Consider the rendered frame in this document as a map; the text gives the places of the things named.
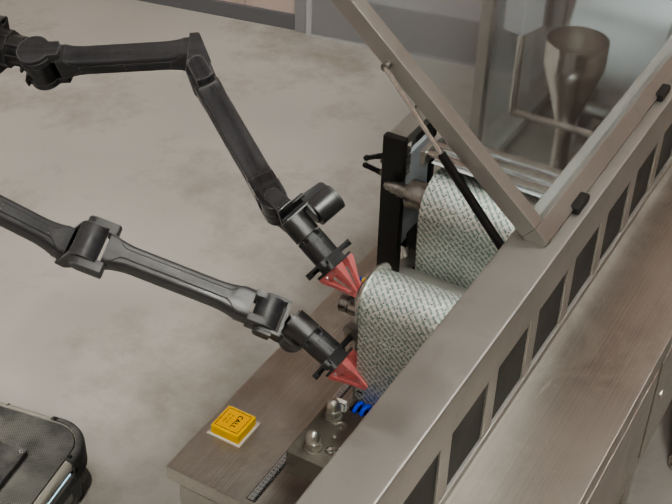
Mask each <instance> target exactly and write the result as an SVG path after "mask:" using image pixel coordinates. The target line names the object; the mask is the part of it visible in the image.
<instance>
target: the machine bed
mask: <svg viewBox="0 0 672 504"><path fill-rule="evenodd" d="M377 246H378V243H377V244H376V245H375V246H374V247H373V249H372V250H371V251H370V252H369V253H368V254H367V255H366V256H365V257H364V258H363V259H362V260H361V261H360V262H359V263H358V264H357V265H356V268H357V272H358V276H359V278H360V277H363V278H367V277H368V275H369V274H370V273H371V271H372V270H373V269H374V268H375V267H376V264H377ZM343 293H344V292H342V291H340V290H338V289H334V290H333V291H332V292H331V293H330V294H329V295H328V296H327V297H326V298H325V299H324V300H323V301H322V302H321V303H320V304H319V305H318V306H317V308H316V309H315V310H314V311H313V312H312V313H311V314H310V315H309V316H310V317H311V318H312V319H313V320H314V321H315V322H316V323H317V324H319V326H318V327H320V326H321V327H322V328H323V329H324V330H325V331H326V332H327V333H329V334H330V335H331V336H332V337H333V338H334V339H335V340H336V341H337V342H339V343H341V342H342V341H343V340H344V339H345V338H344V331H343V329H344V326H345V325H346V324H347V323H348V322H349V321H350V319H351V318H352V317H353V316H351V315H349V314H347V313H344V312H342V311H339V310H338V308H337V305H338V301H339V298H340V296H341V295H342V294H343ZM318 327H317V328H318ZM317 328H316V329H317ZM320 366H321V364H320V363H318V362H317V361H316V360H315V359H314V358H313V357H312V356H311V355H310V354H308V353H307V352H306V351H305V350H304V349H303V348H302V349H301V350H299V351H298V352H295V353H289V352H286V351H284V350H283V349H282V348H281V347H280V346H279V348H278V349H277V350H276V351H275V352H274V353H273V354H272V355H271V356H270V357H269V358H268V359H267V360H266V361H265V362H264V363H263V364H262V365H261V366H260V368H259V369H258V370H257V371H256V372H255V373H254V374H253V375H252V376H251V377H250V378H249V379H248V380H247V381H246V382H245V383H244V384H243V385H242V386H241V388H240V389H239V390H238V391H237V392H236V393H235V394H234V395H233V396H232V397H231V398H230V399H229V400H228V401H227V402H226V403H225V404H224V405H223V406H222V408H221V409H220V410H219V411H218V412H217V413H216V414H215V415H214V416H213V417H212V418H211V419H210V420H209V421H208V422H207V423H206V424H205V425H204V426H203V428H202V429H201V430H200V431H199V432H198V433H197V434H196V435H195V436H194V437H193V438H192V439H191V440H190V441H189V442H188V443H187V444H186V445H185V446H184V448H183V449H182V450H181V451H180V452H179V453H178V454H177V455H176V456H175V457H174V458H173V459H172V460H171V461H170V462H169V463H168V464H167V466H166V469H167V478H168V479H169V480H171V481H173V482H176V483H178V484H180V485H182V486H184V487H186V488H188V489H190V490H192V491H194V492H196V493H198V494H200V495H202V496H204V497H206V498H208V499H210V500H212V501H214V502H216V503H218V504H295V503H296V502H297V500H298V499H299V498H300V497H301V495H302V494H303V493H304V492H305V490H306V489H307V488H308V487H309V486H310V484H311V483H309V482H307V481H305V480H302V479H300V478H298V477H296V476H294V475H292V474H289V473H287V472H286V466H285V468H284V469H283V470H282V471H281V472H280V474H279V475H278V476H277V477H276V478H275V479H274V481H273V482H272V483H271V484H270V485H269V487H268V488H267V489H266V490H265V491H264V493H263V494H262V495H261V496H260V497H259V499H258V500H257V501H256V502H255V503H254V502H252V501H250V500H248V499H246V497H247V496H248V495H249V494H250V493H251V491H252V490H253V489H254V488H255V487H256V486H257V484H258V483H259V482H260V481H261V480H262V479H263V477H264V476H265V475H266V474H267V473H268V471H269V470H270V469H271V468H272V467H273V466H274V464H275V463H276V462H277V461H278V460H279V459H280V457H281V456H282V455H283V454H284V453H285V451H286V450H287V449H288V448H289V447H290V446H291V444H292V443H293V442H294V441H295V440H296V439H297V437H298V436H299V435H300V434H301V433H302V432H303V430H304V429H305V428H306V427H307V426H308V424H309V423H310V422H311V421H312V420H313V419H314V417H315V416H316V415H317V414H318V413H319V412H320V410H321V409H322V408H323V407H324V406H325V404H326V403H327V402H328V401H329V400H330V399H331V397H332V396H333V395H334V394H335V393H336V392H337V390H338V389H339V388H340V387H341V386H342V384H343V383H340V382H336V381H332V380H329V379H328V378H327V377H326V376H325V375H326V374H327V373H328V372H329V370H328V371H327V370H325V371H324V372H323V373H322V374H321V376H320V377H319V378H318V379H317V380H316V379H314V378H313V377H312V375H313V374H314V373H315V371H316V370H317V369H318V368H319V367H320ZM228 406H232V407H234V408H236V409H239V410H241V411H243V412H245V413H248V414H250V415H252V416H254V417H256V421H257V422H259V423H261V424H260V425H259V426H258V428H257V429H256V430H255V431H254V432H253V433H252V434H251V435H250V436H249V438H248V439H247V440H246V441H245V442H244V443H243V444H242V445H241V446H240V448H237V447H235V446H233V445H231V444H229V443H227V442H225V441H222V440H220V439H218V438H216V437H214V436H212V435H209V434H207V431H208V430H209V429H210V428H211V424H212V423H213V422H214V421H215V420H216V419H217V418H218V417H219V416H220V415H221V414H222V412H223V411H224V410H225V409H226V408H227V407H228Z"/></svg>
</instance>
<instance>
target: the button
mask: <svg viewBox="0 0 672 504"><path fill-rule="evenodd" d="M255 425H256V417H254V416H252V415H250V414H248V413H245V412H243V411H241V410H239V409H236V408H234V407H232V406H228V407H227V408H226V409H225V410H224V411H223V412H222V414H221V415H220V416H219V417H218V418H217V419H216V420H215V421H214V422H213V423H212V424H211V432H212V433H214V434H216V435H219V436H221V437H223V438H225V439H227V440H229V441H232V442H234V443H236V444H239V443H240V442H241V441H242V440H243V439H244V437H245V436H246V435H247V434H248V433H249V432H250V431H251V430H252V429H253V427H254V426H255Z"/></svg>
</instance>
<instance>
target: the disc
mask: <svg viewBox="0 0 672 504"><path fill-rule="evenodd" d="M382 268H387V269H390V270H392V269H391V266H390V264H389V263H387V262H382V263H380V264H378V265H377V266H376V267H375V268H374V269H373V270H372V271H371V273H370V274H369V275H368V277H367V279H366V280H365V282H364V284H363V287H362V289H361V291H360V294H359V297H358V300H357V303H356V308H355V314H354V324H355V328H356V330H357V331H358V327H359V311H360V305H361V301H362V298H363V295H364V293H365V290H366V288H367V286H368V284H369V282H370V281H371V279H372V278H373V276H374V275H375V274H376V273H377V272H378V271H379V270H380V269H382Z"/></svg>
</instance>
